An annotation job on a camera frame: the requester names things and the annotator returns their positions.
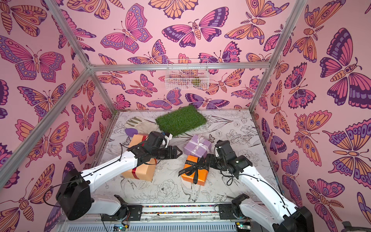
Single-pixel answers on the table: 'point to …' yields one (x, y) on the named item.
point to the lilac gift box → (191, 144)
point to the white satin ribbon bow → (199, 142)
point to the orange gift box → (202, 173)
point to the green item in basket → (196, 82)
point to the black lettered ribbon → (201, 164)
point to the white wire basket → (187, 74)
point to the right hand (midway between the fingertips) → (208, 160)
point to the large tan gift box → (145, 170)
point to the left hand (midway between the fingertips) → (180, 153)
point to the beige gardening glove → (142, 125)
